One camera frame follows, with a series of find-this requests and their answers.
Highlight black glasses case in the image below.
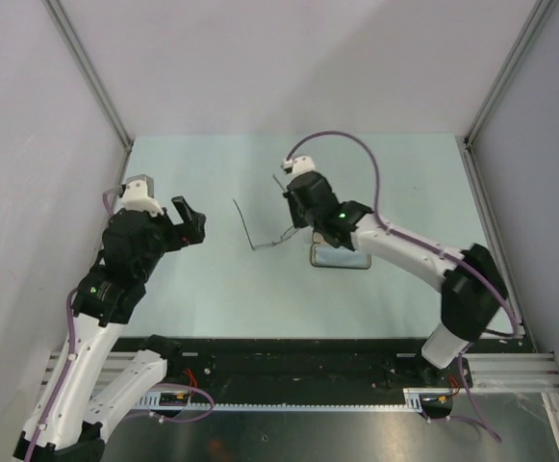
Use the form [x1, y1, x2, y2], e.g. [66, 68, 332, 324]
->
[310, 232, 371, 270]

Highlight light blue cleaning cloth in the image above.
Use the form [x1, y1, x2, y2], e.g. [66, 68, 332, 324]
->
[313, 245, 370, 269]

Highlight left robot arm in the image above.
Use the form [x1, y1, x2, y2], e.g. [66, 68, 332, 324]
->
[12, 196, 206, 461]

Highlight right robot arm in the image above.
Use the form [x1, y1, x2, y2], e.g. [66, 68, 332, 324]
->
[284, 170, 508, 386]

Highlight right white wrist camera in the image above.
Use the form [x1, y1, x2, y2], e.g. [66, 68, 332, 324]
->
[282, 156, 317, 177]

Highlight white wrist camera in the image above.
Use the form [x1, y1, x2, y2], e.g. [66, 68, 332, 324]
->
[120, 174, 165, 217]
[282, 156, 317, 177]

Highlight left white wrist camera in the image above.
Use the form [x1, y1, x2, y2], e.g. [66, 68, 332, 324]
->
[120, 174, 165, 217]

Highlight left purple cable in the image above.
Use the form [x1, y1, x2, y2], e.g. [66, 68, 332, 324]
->
[23, 185, 216, 462]

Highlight purple cable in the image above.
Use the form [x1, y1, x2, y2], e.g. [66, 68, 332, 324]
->
[23, 185, 216, 462]
[286, 130, 523, 444]

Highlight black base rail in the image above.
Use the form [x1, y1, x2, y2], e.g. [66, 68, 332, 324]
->
[110, 336, 535, 406]

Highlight white slotted cable duct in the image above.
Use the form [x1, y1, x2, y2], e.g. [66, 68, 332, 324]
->
[134, 388, 453, 413]

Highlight left aluminium frame post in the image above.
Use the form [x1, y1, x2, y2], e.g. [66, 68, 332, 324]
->
[42, 0, 134, 148]

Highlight aluminium frame post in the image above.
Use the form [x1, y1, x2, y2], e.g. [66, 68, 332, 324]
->
[42, 0, 134, 148]
[463, 0, 558, 145]

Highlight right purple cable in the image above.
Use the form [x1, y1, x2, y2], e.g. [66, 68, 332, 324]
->
[286, 130, 523, 444]

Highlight right aluminium frame post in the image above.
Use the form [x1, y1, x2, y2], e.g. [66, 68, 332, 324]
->
[463, 0, 558, 145]

